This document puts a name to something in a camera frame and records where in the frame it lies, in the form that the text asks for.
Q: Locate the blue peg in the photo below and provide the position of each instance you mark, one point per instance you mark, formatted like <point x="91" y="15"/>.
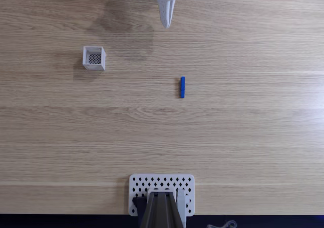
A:
<point x="182" y="86"/>

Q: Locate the small white mesh-bottom crate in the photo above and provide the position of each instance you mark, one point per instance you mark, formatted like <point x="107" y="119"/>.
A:
<point x="87" y="66"/>

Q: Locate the white perforated base plate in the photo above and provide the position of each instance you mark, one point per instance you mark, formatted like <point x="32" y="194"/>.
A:
<point x="162" y="181"/>

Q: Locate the dark camera mount pole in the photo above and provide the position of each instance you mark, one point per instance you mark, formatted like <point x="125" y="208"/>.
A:
<point x="162" y="212"/>

